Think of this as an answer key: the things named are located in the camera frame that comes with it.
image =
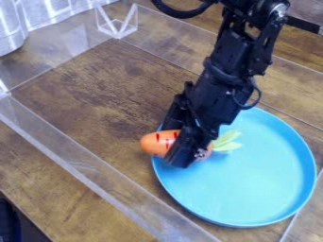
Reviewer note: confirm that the white checkered curtain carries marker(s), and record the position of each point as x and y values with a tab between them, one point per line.
21	16

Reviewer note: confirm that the clear acrylic corner bracket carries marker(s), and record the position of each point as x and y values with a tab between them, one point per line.
116	28

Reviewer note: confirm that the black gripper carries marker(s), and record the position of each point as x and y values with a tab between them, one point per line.
208	104

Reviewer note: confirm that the clear acrylic front barrier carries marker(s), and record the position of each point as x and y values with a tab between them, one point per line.
157	218

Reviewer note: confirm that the blue plastic plate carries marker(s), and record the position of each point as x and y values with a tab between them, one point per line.
252	186

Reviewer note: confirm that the orange toy carrot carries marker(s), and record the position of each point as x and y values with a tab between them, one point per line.
157	142

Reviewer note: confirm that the clear acrylic back barrier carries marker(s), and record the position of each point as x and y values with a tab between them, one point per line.
292	83

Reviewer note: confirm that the clear acrylic barrier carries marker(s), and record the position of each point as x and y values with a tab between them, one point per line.
157	218
292	83

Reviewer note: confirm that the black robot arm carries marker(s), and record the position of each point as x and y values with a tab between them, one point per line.
248	31

